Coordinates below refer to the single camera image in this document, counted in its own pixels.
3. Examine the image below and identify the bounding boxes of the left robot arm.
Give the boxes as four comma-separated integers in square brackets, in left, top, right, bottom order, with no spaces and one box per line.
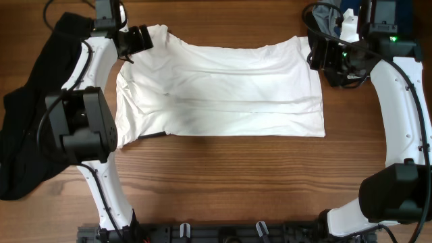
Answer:
[38,0,153,242]

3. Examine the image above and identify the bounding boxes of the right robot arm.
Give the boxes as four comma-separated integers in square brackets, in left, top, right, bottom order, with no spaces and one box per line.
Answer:
[302,1,431,240]

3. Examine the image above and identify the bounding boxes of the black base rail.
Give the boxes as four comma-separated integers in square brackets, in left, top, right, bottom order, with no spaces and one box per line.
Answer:
[76,222,377,243]

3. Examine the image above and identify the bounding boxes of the black garment with logo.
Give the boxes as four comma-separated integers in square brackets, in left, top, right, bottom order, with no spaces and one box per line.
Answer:
[1,12,92,200]

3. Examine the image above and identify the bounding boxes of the white t-shirt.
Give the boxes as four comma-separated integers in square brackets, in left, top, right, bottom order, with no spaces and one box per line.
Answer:
[115,25,325,147]

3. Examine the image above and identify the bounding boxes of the light grey denim garment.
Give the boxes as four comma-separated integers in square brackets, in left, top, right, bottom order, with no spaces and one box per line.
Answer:
[313,0,342,38]

